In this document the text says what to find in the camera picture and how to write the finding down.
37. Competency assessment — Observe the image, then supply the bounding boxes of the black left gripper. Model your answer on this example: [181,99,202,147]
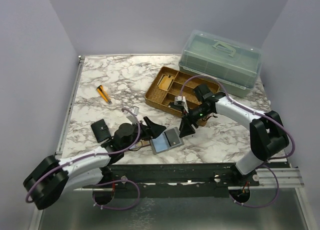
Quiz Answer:
[123,116,166,152]

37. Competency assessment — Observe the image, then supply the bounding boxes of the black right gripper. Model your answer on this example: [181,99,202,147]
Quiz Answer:
[179,104,212,138]

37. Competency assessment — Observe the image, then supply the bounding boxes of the grey card holder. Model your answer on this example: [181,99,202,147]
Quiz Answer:
[150,127,184,155]

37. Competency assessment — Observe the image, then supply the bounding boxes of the brown open card holder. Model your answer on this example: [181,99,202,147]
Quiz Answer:
[129,140,151,151]

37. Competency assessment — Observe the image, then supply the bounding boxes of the yellow cards in tray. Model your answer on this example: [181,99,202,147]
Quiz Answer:
[157,75,175,91]

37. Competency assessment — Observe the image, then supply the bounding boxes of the black card holder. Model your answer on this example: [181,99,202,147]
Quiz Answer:
[90,119,111,143]

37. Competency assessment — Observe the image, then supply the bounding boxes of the woven wicker divided tray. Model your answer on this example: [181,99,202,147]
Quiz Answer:
[144,66,220,126]

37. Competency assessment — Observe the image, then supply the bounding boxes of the orange utility knife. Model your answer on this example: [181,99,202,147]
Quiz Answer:
[96,85,112,104]

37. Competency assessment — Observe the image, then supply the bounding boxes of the clear green plastic toolbox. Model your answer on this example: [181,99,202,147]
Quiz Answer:
[178,30,262,98]

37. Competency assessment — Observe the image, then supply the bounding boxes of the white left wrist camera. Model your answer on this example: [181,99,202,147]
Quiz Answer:
[125,106,139,124]

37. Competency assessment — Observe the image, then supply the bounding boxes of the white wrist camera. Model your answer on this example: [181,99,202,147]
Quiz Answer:
[125,106,139,124]
[174,96,189,113]

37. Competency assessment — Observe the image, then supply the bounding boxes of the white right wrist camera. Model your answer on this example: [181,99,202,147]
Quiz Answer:
[174,96,189,113]

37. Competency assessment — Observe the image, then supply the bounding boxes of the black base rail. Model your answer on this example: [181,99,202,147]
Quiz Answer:
[94,163,259,198]

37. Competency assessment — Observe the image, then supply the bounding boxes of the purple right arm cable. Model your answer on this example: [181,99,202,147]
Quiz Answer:
[180,75,296,208]

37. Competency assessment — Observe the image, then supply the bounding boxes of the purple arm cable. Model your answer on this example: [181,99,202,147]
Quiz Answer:
[25,107,142,211]
[180,75,296,208]

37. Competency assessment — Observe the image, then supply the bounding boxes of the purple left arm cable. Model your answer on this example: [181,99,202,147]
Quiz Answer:
[25,107,142,211]

